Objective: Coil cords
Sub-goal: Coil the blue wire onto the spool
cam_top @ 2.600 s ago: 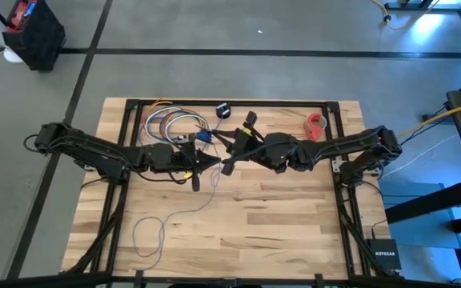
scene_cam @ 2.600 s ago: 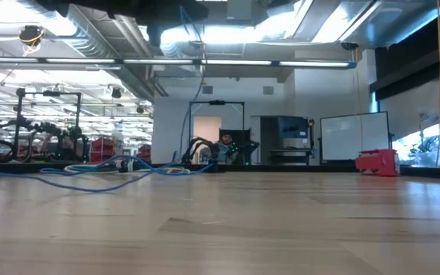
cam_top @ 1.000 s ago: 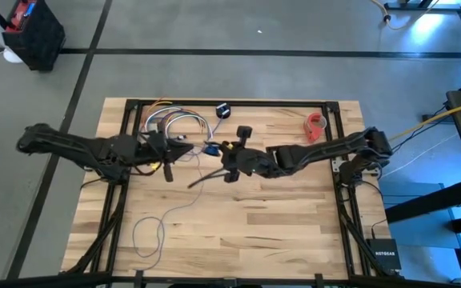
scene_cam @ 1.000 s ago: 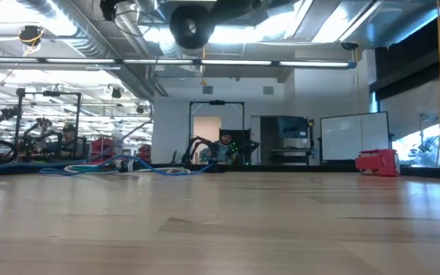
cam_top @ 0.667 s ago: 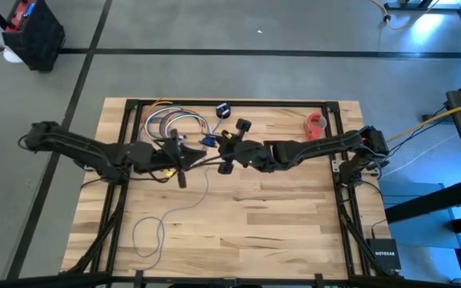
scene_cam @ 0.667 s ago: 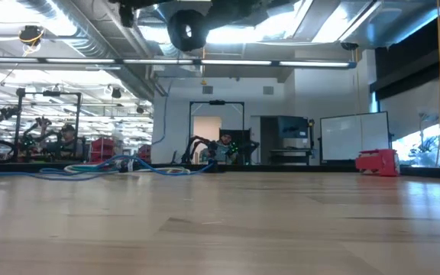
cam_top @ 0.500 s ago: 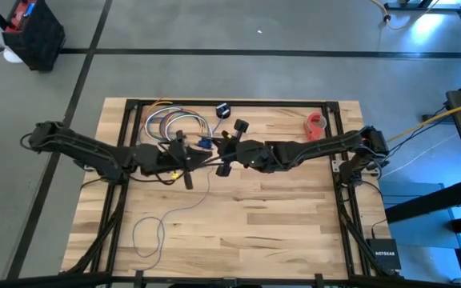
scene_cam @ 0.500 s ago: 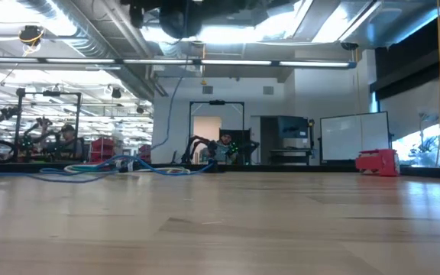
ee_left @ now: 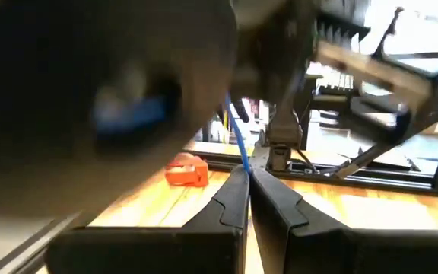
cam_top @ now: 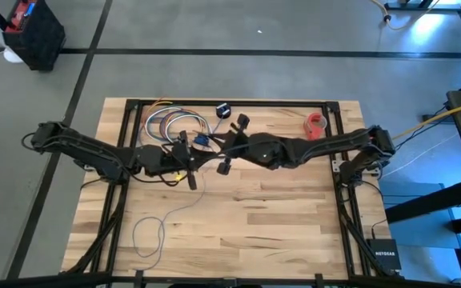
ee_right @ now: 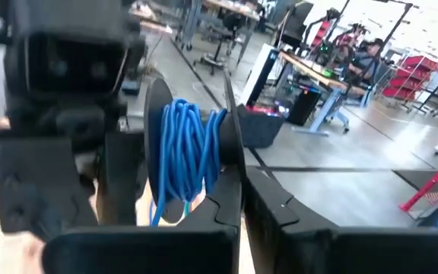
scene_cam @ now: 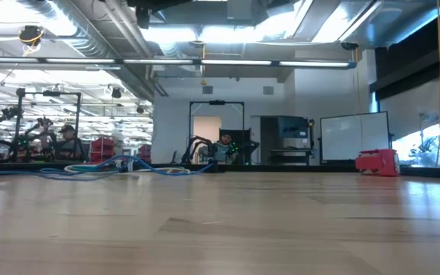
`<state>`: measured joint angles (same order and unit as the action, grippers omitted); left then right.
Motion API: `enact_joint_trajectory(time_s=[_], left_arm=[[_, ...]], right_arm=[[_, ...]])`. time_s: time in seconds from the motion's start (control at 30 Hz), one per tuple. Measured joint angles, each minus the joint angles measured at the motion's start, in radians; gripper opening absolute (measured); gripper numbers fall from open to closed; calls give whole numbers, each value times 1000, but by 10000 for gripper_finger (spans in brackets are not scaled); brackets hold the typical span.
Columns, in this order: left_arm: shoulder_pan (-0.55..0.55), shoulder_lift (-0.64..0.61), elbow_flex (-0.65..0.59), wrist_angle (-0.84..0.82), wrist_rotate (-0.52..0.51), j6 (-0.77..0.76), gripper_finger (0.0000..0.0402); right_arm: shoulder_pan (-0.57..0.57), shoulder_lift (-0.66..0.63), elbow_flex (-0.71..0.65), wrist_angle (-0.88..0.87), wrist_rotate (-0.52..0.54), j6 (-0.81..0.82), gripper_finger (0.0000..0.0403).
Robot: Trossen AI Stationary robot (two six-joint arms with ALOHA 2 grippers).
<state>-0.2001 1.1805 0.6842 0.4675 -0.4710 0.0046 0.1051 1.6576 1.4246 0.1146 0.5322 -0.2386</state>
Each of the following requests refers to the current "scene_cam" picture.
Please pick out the white whiteboard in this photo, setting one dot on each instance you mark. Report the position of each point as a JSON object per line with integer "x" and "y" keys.
{"x": 353, "y": 137}

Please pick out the black cabinet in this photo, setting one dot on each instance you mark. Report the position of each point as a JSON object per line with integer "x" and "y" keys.
{"x": 292, "y": 128}

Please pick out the long white light bar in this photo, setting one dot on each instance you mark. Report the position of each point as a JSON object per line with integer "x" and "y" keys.
{"x": 159, "y": 61}

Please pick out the person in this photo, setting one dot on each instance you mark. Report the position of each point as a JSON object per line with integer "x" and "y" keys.
{"x": 225, "y": 147}
{"x": 69, "y": 143}

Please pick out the red bin rack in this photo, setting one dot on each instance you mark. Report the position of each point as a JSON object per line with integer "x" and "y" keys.
{"x": 101, "y": 149}

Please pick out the black aluminium table frame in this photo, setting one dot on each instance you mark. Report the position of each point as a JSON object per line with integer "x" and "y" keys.
{"x": 281, "y": 168}

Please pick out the black ceiling camera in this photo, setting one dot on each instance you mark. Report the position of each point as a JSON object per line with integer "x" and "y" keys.
{"x": 349, "y": 46}

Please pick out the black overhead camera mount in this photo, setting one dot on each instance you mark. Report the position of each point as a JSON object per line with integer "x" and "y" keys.
{"x": 143, "y": 17}

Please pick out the red plastic spool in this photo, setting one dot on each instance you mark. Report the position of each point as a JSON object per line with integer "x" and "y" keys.
{"x": 376, "y": 162}

